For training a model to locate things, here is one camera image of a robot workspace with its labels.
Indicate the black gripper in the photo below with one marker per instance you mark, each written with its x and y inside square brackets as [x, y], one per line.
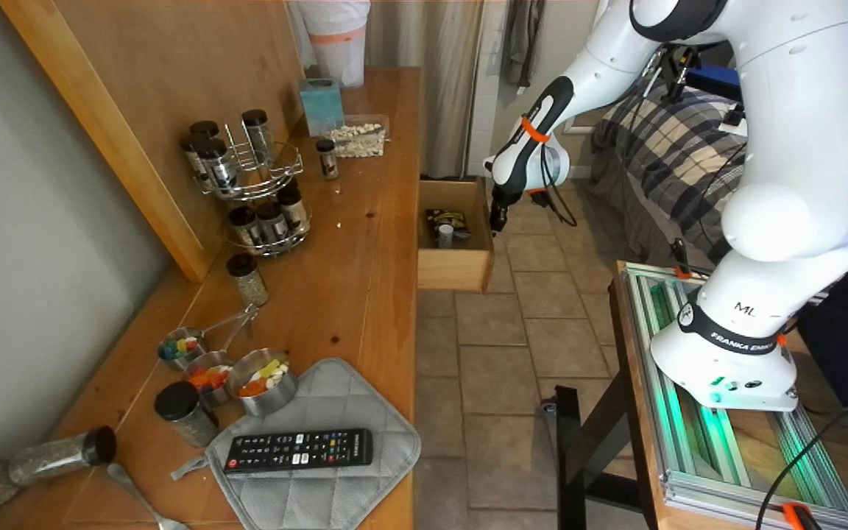
[509, 194]

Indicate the small pine drawer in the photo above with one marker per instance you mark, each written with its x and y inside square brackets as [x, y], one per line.
[455, 269]

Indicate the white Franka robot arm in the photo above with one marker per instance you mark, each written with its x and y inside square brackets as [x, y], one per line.
[795, 119]

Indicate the small jar in drawer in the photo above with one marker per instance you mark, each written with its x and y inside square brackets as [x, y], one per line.
[443, 234]

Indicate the pine wood dresser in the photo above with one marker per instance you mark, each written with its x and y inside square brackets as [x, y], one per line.
[366, 245]

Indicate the beige curtain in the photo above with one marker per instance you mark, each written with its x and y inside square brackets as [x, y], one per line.
[449, 79]

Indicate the glass dish with white pieces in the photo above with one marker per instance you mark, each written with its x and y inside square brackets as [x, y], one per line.
[359, 141]

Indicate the dark hanging garment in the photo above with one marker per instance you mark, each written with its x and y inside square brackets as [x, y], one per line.
[525, 39]

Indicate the plaid blanket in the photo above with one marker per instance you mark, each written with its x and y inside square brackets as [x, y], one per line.
[678, 164]

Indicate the blue tissue box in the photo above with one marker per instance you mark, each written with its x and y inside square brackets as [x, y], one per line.
[322, 104]

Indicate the chrome carousel spice rack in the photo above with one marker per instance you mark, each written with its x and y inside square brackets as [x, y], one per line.
[265, 182]

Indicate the black metal stand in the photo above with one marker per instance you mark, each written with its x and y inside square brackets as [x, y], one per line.
[571, 451]

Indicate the black TV remote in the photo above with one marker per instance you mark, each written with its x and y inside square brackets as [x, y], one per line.
[296, 451]

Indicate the grey quilted pot holder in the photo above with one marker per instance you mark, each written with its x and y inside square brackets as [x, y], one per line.
[346, 490]

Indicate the small steel measuring cup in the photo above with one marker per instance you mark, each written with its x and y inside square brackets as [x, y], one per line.
[181, 350]
[210, 381]

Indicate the small orange connector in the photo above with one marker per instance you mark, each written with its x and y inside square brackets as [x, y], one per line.
[793, 518]

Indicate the aluminium frame robot table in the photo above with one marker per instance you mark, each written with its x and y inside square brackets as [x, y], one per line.
[736, 460]

